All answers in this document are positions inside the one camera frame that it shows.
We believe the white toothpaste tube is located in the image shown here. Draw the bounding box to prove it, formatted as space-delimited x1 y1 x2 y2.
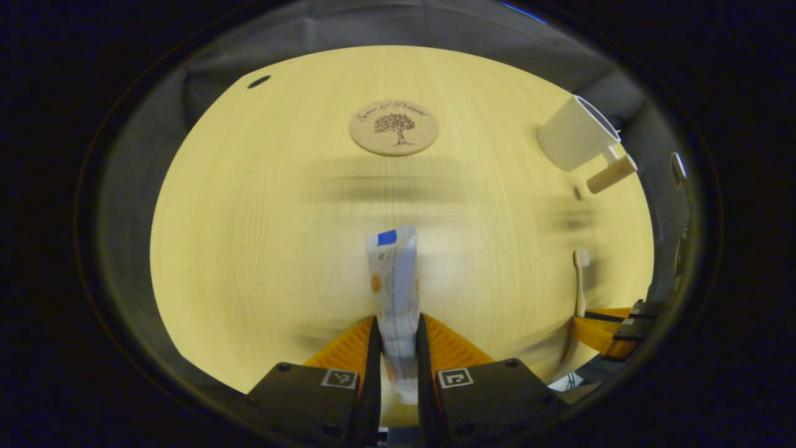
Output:
366 225 420 405

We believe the white cup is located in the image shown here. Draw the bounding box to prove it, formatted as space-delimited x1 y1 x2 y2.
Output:
537 95 639 195

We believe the round cork coaster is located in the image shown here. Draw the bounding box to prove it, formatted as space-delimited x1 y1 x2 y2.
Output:
349 100 440 157

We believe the beige toothbrush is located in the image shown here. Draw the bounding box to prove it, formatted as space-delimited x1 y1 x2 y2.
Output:
562 249 591 368

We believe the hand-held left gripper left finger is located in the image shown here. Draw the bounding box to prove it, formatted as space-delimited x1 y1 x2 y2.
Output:
248 315 382 447

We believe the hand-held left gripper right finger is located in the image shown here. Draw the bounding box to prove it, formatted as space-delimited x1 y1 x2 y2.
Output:
415 314 568 447

